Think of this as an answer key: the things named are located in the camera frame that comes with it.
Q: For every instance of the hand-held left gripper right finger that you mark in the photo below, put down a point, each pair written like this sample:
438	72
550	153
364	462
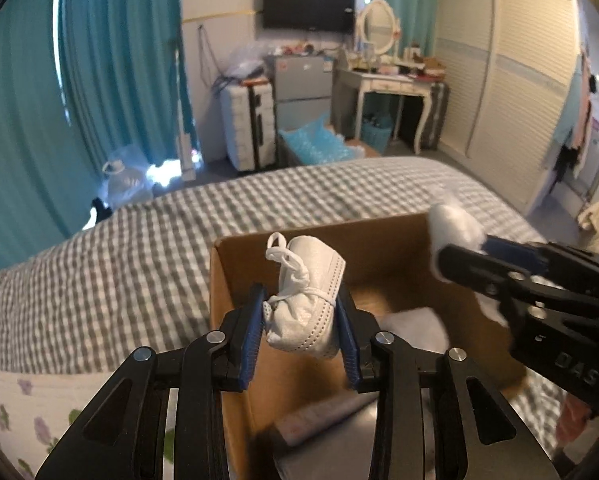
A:
348	342

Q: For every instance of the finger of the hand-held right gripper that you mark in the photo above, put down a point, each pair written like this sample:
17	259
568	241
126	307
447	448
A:
479	270
517	252

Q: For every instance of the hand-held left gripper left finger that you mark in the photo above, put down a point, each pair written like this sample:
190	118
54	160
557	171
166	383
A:
252	332

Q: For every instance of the white baby shoe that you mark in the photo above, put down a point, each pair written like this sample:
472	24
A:
307	305
454	225

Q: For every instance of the cardboard box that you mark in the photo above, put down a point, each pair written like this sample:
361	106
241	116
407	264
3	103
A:
299	385

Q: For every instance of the white soft pad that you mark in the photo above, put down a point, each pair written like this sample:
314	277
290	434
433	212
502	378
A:
414	330

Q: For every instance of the grey checkered bed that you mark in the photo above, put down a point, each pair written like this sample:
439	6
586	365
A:
154	260

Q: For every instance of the hanging clothes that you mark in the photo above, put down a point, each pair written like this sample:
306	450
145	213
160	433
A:
577	130

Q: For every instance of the dark grey suitcase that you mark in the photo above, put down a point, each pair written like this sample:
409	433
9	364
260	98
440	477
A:
435	115

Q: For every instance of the blue plastic basket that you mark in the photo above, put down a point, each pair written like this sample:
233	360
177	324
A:
377	132

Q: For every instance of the cream louvered wardrobe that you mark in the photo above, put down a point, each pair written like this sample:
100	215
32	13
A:
509	80

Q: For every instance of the blue bubble wrap bag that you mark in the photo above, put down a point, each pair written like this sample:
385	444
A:
314	142

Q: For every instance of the clear plastic water jug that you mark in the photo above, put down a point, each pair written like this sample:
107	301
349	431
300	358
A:
122	180

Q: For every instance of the white hard suitcase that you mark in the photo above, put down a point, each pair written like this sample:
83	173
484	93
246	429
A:
244	125

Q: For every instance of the white dressing table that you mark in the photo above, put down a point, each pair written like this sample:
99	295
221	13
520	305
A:
379	85

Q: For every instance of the floral white pillow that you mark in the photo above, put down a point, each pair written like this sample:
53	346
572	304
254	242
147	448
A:
24	410

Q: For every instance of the grey mini fridge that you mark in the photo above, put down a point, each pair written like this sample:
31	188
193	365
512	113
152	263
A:
302	90

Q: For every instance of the white oval vanity mirror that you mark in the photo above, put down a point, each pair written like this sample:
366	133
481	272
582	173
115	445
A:
377	25

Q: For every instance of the clear plastic bag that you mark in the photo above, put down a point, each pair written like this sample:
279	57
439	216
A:
244	62

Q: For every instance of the narrow teal curtain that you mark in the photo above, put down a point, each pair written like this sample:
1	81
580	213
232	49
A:
402	0

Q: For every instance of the teal window curtain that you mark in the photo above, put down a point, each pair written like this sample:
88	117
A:
104	75

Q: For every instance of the black wall television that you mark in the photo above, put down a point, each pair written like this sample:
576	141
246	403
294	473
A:
307	5

